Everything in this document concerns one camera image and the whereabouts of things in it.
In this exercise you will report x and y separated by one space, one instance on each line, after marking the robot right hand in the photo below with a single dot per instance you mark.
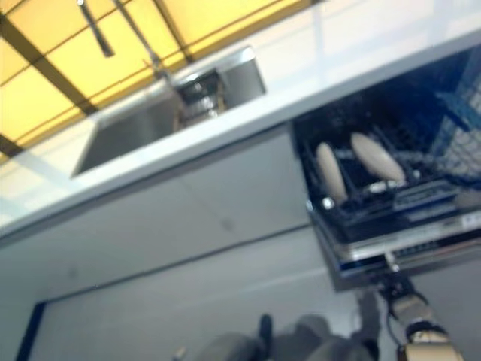
392 276

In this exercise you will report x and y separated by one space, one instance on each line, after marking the beige round plate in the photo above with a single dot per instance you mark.
377 156
331 173

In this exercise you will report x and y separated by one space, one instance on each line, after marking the white glossy cabinet door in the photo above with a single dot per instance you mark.
244 180
94 255

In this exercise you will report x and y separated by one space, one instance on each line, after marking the black sink drying rack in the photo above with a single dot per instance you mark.
201 99

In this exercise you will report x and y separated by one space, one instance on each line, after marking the stainless steel sink basin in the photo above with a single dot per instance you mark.
150 120

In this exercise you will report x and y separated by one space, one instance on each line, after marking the chrome gooseneck kitchen faucet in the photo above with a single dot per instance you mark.
127 34

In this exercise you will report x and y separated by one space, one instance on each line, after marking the dark window frame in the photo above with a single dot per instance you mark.
56 67

